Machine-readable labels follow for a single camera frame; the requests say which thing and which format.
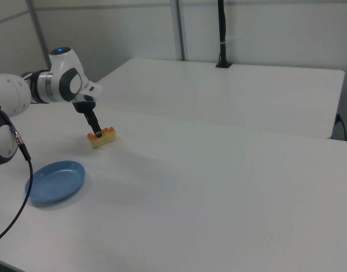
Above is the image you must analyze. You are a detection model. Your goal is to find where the black camera stand pole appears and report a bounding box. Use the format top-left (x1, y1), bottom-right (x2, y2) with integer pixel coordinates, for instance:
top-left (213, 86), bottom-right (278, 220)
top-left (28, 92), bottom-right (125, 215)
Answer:
top-left (215, 0), bottom-right (233, 69)

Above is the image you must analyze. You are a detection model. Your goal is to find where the blue round plate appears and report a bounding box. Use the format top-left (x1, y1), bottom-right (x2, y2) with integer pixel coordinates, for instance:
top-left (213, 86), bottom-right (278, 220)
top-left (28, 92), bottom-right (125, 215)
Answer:
top-left (24, 160), bottom-right (86, 205)

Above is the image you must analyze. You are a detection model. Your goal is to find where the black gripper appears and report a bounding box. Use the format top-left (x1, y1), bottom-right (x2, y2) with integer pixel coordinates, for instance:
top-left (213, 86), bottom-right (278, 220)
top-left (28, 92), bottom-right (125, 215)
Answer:
top-left (71, 94), bottom-right (103, 140)

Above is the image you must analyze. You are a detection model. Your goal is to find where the bread roll with orange topping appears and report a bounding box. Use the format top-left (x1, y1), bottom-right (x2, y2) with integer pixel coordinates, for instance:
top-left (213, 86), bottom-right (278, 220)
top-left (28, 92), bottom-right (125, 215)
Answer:
top-left (87, 127), bottom-right (118, 148)

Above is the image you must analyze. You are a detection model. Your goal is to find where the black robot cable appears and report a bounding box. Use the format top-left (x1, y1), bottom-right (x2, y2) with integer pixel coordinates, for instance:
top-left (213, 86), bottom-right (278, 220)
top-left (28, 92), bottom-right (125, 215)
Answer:
top-left (0, 95), bottom-right (35, 248)

